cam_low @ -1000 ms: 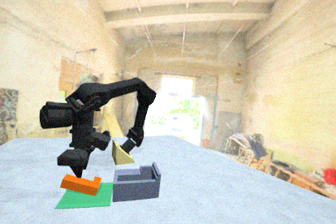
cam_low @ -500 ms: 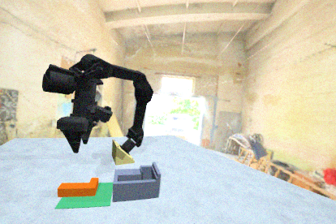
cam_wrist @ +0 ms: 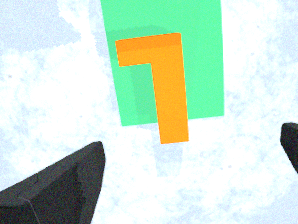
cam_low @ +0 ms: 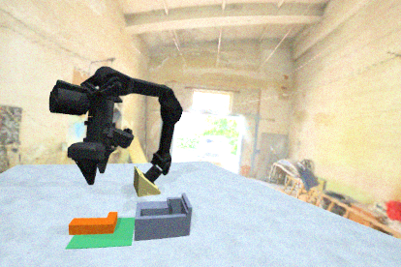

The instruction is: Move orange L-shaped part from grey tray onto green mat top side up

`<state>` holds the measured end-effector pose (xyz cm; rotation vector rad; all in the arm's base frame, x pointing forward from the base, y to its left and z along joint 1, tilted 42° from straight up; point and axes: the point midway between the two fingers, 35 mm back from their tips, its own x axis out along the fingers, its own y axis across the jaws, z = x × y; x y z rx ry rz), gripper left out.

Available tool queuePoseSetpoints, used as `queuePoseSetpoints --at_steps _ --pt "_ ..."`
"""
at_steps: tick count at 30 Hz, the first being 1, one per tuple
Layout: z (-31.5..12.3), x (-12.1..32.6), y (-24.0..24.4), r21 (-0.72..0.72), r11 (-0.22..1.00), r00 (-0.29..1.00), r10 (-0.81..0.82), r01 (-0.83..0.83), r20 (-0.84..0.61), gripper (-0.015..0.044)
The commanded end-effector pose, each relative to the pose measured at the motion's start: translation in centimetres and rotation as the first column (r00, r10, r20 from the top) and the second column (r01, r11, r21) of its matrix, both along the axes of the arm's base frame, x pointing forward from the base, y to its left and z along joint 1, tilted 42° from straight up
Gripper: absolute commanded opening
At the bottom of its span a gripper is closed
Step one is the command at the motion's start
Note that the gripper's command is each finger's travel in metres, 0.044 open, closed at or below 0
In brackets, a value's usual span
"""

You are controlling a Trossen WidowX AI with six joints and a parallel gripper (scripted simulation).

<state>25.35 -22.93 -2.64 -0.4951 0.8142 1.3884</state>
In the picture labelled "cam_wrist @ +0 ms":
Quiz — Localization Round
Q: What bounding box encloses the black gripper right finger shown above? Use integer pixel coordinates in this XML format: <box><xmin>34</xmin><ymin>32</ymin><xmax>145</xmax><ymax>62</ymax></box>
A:
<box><xmin>279</xmin><ymin>123</ymin><xmax>298</xmax><ymax>173</ymax></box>

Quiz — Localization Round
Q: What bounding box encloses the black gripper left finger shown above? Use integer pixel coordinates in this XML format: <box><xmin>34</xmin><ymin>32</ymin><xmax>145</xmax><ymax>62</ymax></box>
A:
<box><xmin>0</xmin><ymin>141</ymin><xmax>106</xmax><ymax>224</ymax></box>

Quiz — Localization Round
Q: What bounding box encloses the orange l-shaped part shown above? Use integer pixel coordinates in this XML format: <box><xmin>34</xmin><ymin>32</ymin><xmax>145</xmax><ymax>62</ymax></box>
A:
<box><xmin>116</xmin><ymin>34</ymin><xmax>189</xmax><ymax>144</ymax></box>

